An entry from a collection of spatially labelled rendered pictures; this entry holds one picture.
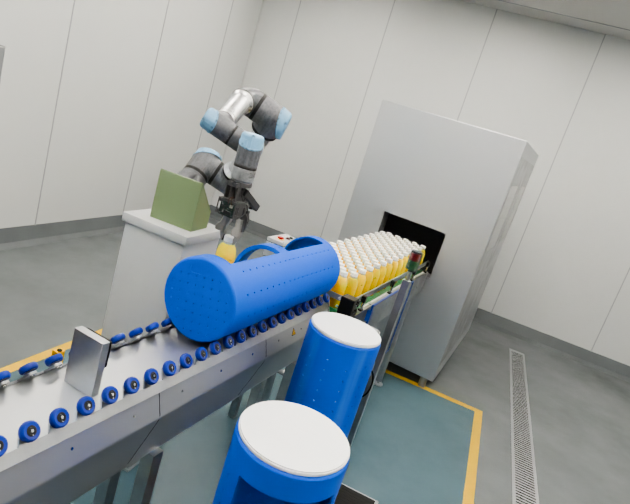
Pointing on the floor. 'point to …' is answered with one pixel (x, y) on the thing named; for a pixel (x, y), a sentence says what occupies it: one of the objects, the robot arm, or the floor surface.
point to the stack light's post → (380, 355)
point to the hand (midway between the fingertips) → (229, 238)
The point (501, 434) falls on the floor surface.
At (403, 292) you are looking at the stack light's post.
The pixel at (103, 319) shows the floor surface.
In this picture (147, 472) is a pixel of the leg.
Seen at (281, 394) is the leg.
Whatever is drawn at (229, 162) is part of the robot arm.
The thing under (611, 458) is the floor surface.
